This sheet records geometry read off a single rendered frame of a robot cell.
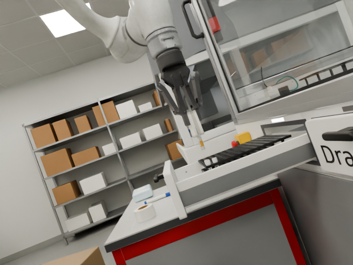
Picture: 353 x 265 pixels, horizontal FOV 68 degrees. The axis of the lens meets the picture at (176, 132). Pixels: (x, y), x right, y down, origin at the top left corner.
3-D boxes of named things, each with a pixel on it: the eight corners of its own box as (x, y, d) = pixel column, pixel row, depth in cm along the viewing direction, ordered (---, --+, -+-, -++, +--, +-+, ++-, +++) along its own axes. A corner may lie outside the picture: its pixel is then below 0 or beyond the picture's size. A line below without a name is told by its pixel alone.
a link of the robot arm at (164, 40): (180, 23, 70) (188, 44, 70) (172, 39, 79) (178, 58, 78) (148, 31, 67) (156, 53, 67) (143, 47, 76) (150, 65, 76)
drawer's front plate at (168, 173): (180, 221, 57) (162, 173, 57) (176, 193, 86) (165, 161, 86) (187, 217, 57) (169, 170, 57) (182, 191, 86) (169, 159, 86)
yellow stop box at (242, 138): (243, 153, 102) (236, 135, 102) (238, 152, 109) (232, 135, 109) (255, 149, 102) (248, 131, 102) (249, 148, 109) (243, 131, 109)
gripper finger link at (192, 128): (189, 111, 71) (187, 112, 71) (198, 136, 71) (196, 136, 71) (186, 113, 74) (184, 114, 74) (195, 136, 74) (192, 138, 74)
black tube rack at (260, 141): (215, 191, 63) (205, 166, 63) (205, 180, 81) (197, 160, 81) (300, 159, 64) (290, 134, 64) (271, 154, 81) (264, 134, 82)
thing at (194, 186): (185, 209, 59) (175, 183, 59) (180, 187, 85) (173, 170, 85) (349, 146, 60) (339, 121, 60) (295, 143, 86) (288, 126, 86)
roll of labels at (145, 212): (135, 224, 89) (132, 213, 89) (138, 218, 96) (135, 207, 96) (155, 217, 89) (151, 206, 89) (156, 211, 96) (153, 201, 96)
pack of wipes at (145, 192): (153, 196, 126) (150, 187, 126) (134, 203, 125) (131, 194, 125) (152, 191, 141) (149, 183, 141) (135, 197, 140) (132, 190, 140)
